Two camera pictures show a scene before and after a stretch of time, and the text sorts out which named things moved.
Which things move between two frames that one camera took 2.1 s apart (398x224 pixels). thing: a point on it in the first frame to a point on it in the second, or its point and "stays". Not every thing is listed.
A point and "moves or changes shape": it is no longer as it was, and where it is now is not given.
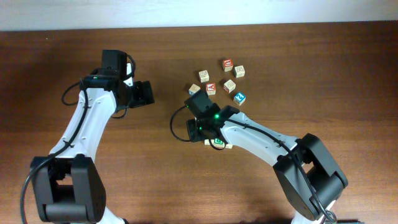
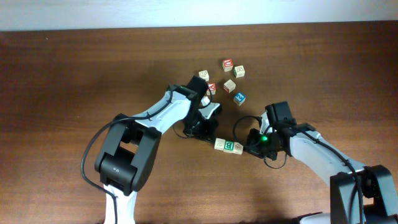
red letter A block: [211, 88] stays
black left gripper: [143, 94] to [208, 134]
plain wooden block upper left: [204, 76] stays
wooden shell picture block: [229, 146] moves or changes shape
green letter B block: [217, 143] to [229, 147]
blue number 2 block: [239, 98] stays
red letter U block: [227, 65] stays
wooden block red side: [229, 86] stays
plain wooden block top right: [239, 71] stays
